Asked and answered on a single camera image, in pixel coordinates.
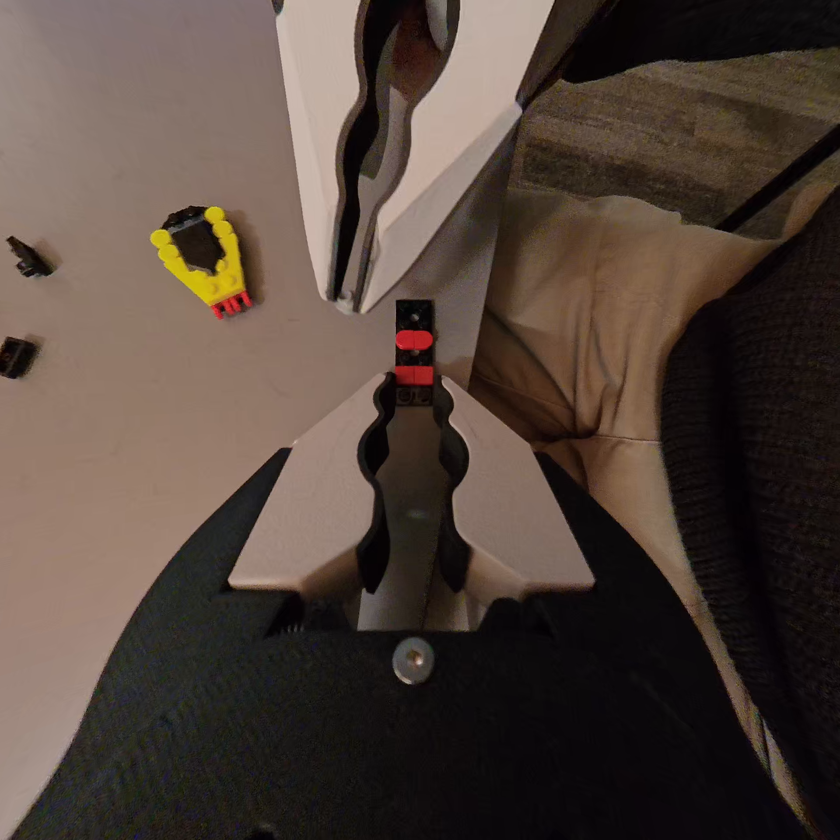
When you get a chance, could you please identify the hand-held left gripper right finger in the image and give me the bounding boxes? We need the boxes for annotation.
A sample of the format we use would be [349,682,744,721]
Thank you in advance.
[430,375,596,624]

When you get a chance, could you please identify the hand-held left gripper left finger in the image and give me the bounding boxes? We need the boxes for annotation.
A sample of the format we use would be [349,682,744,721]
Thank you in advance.
[227,371,395,614]

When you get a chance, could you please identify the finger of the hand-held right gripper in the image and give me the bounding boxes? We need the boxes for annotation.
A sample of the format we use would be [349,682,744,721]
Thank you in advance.
[343,0,557,316]
[274,0,380,304]

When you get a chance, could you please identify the yellow lego assembly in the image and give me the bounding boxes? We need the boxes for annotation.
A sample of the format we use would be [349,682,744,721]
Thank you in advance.
[149,205,254,321]

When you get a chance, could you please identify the red and black lego assembly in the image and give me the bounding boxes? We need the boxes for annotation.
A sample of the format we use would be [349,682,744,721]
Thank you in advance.
[395,299,436,408]

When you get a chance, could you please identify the person's right forearm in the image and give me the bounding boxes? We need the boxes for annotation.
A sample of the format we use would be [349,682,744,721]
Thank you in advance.
[563,0,840,85]

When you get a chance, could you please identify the small black lego piece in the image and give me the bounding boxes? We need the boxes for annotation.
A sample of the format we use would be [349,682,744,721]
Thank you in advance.
[5,235,56,279]
[0,336,40,380]

